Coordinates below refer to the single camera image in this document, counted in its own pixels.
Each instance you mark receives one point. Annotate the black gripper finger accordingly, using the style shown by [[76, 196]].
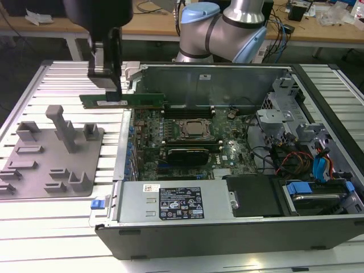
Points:
[[117, 71]]

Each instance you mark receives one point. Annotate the green RAM stick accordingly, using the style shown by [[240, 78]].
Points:
[[196, 106], [142, 100]]

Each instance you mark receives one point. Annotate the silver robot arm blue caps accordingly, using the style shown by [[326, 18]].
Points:
[[199, 31]]

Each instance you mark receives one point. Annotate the black RAM slot bank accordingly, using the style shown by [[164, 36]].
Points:
[[187, 143], [187, 113]]

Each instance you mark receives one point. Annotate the white plastic case latch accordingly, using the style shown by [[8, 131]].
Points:
[[131, 69]]

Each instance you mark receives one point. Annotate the crumpled white paper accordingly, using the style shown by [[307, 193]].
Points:
[[37, 16]]

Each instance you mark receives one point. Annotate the large black box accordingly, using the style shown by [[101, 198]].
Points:
[[34, 7]]

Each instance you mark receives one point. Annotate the wooden desk white legs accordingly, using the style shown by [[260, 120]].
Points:
[[34, 28]]

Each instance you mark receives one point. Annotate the silver CPU in socket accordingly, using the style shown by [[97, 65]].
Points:
[[197, 128]]

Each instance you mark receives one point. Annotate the gray parts rack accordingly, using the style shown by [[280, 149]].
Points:
[[57, 159]]

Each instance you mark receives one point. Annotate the black graphics card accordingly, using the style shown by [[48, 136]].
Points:
[[187, 157]]

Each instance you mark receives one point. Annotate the round coin battery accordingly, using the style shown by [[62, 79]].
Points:
[[231, 113]]

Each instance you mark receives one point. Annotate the silver power supply black label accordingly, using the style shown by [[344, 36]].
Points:
[[133, 199]]

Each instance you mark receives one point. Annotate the green motherboard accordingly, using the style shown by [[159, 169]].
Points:
[[227, 145]]

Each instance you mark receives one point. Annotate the blue case latch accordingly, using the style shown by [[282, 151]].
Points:
[[96, 204]]

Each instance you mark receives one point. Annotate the silver finned heatsink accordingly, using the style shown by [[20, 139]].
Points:
[[221, 174]]

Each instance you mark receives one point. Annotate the silver metal drive cage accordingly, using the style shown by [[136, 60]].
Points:
[[273, 116]]

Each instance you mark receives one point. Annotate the small black adapter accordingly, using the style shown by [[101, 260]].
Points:
[[290, 29]]

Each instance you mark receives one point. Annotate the black flat bay cover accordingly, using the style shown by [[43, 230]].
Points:
[[253, 196]]

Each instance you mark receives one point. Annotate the black open PC case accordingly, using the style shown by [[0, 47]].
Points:
[[199, 241]]

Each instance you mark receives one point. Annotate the small black device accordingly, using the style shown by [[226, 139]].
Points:
[[297, 12]]

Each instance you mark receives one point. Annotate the clear plastic bags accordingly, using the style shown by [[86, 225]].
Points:
[[334, 14]]

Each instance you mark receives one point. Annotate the hard disk in blue carrier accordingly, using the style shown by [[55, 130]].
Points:
[[312, 193]]

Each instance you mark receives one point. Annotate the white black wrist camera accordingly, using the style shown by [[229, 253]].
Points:
[[99, 65]]

